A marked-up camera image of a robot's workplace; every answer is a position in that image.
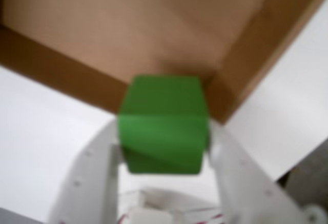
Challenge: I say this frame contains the brown cardboard box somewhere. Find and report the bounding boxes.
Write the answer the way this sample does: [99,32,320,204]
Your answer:
[0,0,328,127]

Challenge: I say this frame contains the green cube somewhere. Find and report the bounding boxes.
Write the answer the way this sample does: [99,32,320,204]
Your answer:
[116,74,211,177]

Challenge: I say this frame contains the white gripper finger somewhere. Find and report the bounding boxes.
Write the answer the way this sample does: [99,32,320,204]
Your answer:
[47,117,124,224]
[204,125,305,224]

